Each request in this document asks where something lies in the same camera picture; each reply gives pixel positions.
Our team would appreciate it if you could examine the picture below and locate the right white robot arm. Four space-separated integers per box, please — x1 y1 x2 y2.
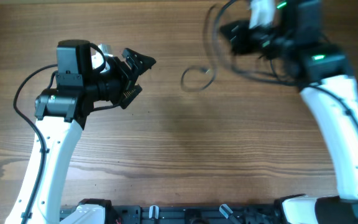
212 1 358 223

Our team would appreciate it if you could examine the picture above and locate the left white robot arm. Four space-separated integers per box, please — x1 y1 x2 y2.
5 40 156 223

